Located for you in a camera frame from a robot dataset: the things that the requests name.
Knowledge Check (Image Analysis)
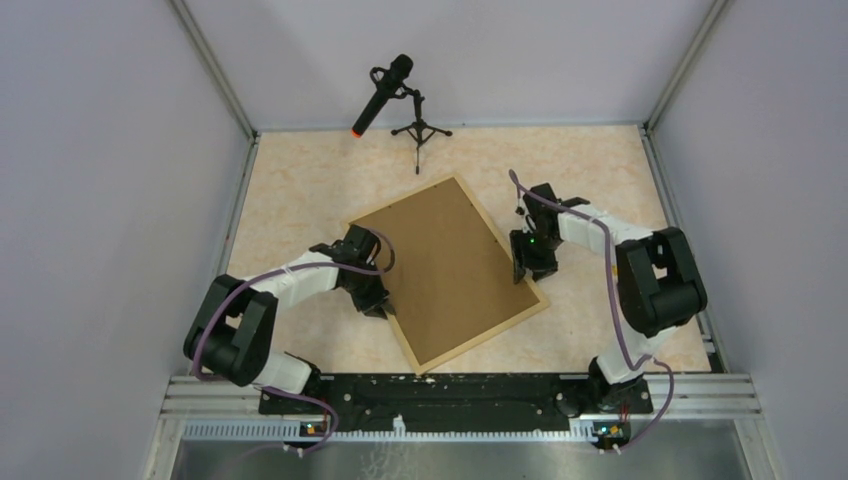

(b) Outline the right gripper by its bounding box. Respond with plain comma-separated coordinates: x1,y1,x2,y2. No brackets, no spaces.
510,228,561,284

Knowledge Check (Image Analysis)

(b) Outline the wooden picture frame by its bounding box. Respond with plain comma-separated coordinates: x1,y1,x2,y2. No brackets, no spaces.
345,174,551,377

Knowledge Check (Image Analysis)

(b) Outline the brown backing board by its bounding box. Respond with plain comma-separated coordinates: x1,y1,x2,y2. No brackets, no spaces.
352,178,541,368

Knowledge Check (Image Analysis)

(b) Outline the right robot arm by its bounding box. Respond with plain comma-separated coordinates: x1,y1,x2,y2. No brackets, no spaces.
509,183,708,412

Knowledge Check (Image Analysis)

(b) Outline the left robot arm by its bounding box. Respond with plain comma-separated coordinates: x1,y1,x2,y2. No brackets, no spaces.
183,225,396,414

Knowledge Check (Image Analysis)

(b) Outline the black tripod stand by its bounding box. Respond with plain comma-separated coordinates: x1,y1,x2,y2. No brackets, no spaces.
390,86,453,175

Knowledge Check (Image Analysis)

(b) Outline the black microphone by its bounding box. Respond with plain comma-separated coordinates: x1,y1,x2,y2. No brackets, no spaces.
351,54,414,138

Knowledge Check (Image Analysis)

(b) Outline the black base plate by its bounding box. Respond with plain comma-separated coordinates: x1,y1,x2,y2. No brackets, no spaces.
258,373,654,433

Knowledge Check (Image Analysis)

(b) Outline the aluminium rail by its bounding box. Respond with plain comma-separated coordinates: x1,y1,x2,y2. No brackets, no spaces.
160,374,762,445

